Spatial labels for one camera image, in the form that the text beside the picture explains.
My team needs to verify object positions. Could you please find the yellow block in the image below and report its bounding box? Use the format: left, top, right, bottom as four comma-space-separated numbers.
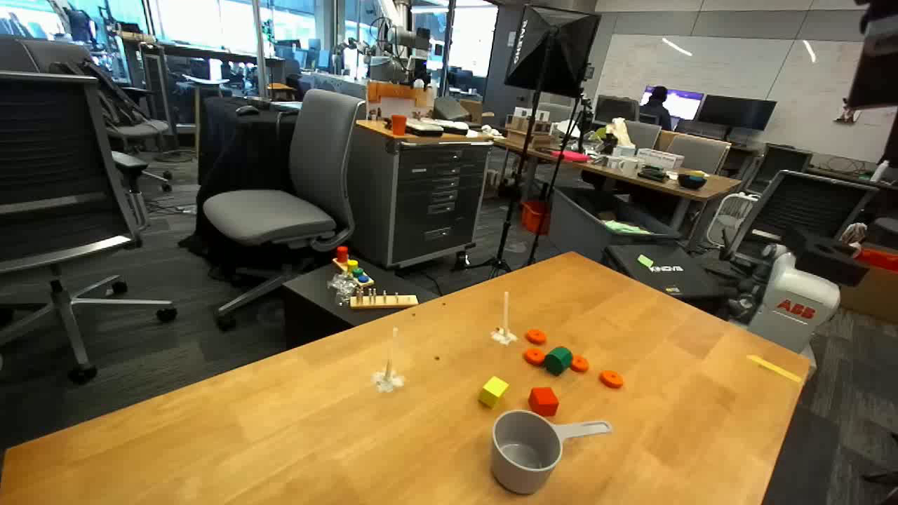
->
477, 374, 515, 410

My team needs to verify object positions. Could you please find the green block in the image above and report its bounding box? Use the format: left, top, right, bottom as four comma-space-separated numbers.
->
543, 345, 575, 379

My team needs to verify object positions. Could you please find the white ABB robot base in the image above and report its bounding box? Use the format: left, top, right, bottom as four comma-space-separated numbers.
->
746, 244, 846, 357

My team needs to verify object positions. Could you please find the orange block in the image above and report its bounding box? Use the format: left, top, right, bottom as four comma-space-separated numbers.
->
525, 385, 562, 421

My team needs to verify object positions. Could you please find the grey plastic measuring cup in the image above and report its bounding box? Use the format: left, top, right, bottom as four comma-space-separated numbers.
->
488, 407, 617, 497

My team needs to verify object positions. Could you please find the grey drawer cabinet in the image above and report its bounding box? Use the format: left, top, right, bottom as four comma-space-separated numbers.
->
346, 117, 496, 275

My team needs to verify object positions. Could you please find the wooden peg board toy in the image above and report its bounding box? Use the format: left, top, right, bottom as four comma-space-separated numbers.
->
346, 289, 421, 312

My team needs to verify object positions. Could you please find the black light stand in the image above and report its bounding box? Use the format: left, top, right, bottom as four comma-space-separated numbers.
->
488, 52, 586, 275

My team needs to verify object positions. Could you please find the orange bucket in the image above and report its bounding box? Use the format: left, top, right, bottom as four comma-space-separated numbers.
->
520, 195, 553, 235

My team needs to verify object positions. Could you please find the colourful stacking toy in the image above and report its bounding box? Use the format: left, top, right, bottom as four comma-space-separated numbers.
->
332, 244, 377, 291

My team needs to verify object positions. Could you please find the white peg stand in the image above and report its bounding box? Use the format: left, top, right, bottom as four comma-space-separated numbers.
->
372, 324, 408, 395
492, 289, 520, 347

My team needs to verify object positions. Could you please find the black low table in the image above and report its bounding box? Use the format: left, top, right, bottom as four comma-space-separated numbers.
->
280, 260, 443, 347

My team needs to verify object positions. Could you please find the grey office chair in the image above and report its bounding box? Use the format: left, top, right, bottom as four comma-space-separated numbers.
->
199, 86, 367, 331

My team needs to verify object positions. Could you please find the black tray with green item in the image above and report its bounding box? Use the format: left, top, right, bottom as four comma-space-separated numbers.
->
604, 237, 713, 302

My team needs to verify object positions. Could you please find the wooden desk with clutter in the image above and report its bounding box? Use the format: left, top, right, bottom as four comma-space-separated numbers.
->
495, 135, 745, 205

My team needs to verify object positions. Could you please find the black softbox light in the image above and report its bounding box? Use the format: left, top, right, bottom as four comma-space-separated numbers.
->
503, 9, 604, 100

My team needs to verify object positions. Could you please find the seated person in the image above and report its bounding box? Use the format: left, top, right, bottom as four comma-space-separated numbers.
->
641, 83, 677, 132

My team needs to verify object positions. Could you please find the lit computer monitor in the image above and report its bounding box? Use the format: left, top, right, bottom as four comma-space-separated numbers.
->
641, 83, 711, 124

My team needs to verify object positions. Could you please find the dark computer monitor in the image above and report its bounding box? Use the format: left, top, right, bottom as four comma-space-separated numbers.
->
694, 93, 780, 135

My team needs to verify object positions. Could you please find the yellow tape strip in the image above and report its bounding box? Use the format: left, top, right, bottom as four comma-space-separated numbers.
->
745, 350, 807, 388

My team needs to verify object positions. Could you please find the black mesh office chair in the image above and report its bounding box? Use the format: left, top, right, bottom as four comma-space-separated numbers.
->
0, 66, 179, 388

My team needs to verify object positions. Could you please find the black mesh chair grey frame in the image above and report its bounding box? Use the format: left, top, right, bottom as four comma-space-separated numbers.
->
727, 165, 881, 275

